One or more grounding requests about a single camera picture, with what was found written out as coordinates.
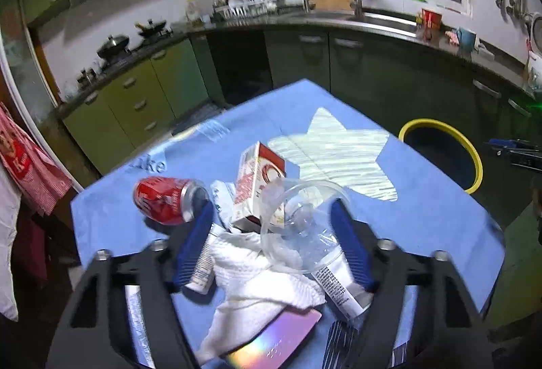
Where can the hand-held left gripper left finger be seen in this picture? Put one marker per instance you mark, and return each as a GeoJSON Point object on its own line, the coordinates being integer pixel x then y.
{"type": "Point", "coordinates": [195, 246]}

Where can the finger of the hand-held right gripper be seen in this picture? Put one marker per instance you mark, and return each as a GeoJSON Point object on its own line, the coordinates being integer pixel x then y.
{"type": "Point", "coordinates": [501, 144]}

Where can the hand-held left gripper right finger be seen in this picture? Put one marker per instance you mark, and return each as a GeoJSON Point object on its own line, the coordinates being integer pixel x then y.
{"type": "Point", "coordinates": [351, 246]}

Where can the yellow-rimmed dark bin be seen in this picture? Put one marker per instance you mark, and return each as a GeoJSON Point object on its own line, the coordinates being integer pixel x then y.
{"type": "Point", "coordinates": [475, 159]}

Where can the white tube with barcode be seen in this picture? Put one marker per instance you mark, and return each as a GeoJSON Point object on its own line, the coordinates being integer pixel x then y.
{"type": "Point", "coordinates": [338, 288]}

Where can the clear plastic cup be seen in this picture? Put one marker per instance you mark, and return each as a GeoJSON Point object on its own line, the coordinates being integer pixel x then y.
{"type": "Point", "coordinates": [296, 233]}

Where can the iridescent purple box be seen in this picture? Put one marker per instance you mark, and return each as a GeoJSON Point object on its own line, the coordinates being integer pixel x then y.
{"type": "Point", "coordinates": [279, 339]}

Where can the white tube with red print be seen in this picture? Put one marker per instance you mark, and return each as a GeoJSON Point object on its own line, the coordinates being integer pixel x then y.
{"type": "Point", "coordinates": [203, 263]}

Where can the red soda can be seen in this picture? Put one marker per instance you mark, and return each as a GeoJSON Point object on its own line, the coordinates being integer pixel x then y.
{"type": "Point", "coordinates": [165, 199]}

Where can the white paper towel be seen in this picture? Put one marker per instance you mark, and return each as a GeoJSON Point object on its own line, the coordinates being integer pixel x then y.
{"type": "Point", "coordinates": [254, 280]}

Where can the red and white carton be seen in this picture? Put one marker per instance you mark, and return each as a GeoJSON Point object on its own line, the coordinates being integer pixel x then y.
{"type": "Point", "coordinates": [250, 183]}

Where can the teal mug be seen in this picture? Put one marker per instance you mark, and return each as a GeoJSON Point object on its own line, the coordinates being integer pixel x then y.
{"type": "Point", "coordinates": [465, 39]}

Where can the pink checked cloth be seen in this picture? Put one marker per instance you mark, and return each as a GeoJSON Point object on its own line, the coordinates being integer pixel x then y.
{"type": "Point", "coordinates": [452, 37]}

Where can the blue star-print tablecloth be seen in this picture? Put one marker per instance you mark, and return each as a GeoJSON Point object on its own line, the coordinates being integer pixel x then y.
{"type": "Point", "coordinates": [254, 119]}

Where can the red mug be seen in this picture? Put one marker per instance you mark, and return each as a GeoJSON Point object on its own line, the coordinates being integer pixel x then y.
{"type": "Point", "coordinates": [432, 20]}

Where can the dark lower cabinet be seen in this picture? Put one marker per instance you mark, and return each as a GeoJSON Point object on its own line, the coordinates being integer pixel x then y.
{"type": "Point", "coordinates": [381, 64]}

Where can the green lower cabinet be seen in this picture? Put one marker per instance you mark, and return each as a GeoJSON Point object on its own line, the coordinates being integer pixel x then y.
{"type": "Point", "coordinates": [139, 98]}

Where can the steel sink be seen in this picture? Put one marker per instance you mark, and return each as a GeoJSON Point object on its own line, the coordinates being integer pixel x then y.
{"type": "Point", "coordinates": [381, 20]}

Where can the red checked hanging cloth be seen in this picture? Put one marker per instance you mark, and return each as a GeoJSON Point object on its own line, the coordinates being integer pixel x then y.
{"type": "Point", "coordinates": [29, 166]}

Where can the white hanging cloth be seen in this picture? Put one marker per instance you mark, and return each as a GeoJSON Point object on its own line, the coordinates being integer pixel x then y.
{"type": "Point", "coordinates": [6, 246]}

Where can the black wok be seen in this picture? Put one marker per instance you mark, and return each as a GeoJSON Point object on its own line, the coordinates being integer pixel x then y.
{"type": "Point", "coordinates": [112, 47]}

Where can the black frying pan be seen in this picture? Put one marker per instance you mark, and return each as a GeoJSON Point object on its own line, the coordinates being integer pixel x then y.
{"type": "Point", "coordinates": [151, 28]}

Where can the yellow oil bottle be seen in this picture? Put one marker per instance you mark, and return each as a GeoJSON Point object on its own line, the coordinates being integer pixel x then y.
{"type": "Point", "coordinates": [192, 9]}

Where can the white dish rack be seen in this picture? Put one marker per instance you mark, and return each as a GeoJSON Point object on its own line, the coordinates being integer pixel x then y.
{"type": "Point", "coordinates": [245, 9]}

